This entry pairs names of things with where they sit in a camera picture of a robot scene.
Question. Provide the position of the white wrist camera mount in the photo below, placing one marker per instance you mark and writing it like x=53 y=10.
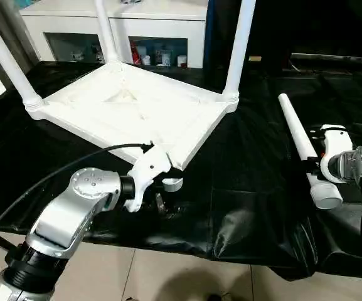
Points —
x=337 y=141
x=149 y=169

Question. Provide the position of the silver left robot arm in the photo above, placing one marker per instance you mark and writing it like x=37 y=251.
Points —
x=67 y=213

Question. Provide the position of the white cabinet with glass doors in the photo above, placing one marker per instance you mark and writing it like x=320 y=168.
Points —
x=155 y=28

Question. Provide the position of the dark patterned small object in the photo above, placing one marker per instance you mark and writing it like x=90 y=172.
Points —
x=130 y=1

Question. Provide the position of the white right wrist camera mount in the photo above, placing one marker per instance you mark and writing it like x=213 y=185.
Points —
x=337 y=141

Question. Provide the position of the small white jar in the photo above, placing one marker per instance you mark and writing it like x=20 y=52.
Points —
x=181 y=61

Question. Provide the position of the small tan tag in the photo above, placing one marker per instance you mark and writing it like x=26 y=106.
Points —
x=255 y=58

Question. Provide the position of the white plastic table leg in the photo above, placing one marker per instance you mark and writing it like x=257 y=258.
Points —
x=8 y=59
x=240 y=47
x=107 y=31
x=296 y=131

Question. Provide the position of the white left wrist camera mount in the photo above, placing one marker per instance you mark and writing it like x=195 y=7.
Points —
x=149 y=169

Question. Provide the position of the long black bar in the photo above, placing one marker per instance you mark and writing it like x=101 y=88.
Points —
x=340 y=56

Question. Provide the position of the grey curtain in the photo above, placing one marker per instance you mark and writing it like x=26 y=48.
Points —
x=27 y=47

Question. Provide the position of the black mat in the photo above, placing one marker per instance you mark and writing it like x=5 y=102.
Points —
x=246 y=203

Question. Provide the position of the black work table leg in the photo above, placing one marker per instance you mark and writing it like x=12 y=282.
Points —
x=2 y=241

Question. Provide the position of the small red item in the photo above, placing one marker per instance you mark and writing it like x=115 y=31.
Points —
x=133 y=52

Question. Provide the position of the white plastic table top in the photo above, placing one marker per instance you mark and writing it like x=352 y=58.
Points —
x=121 y=116

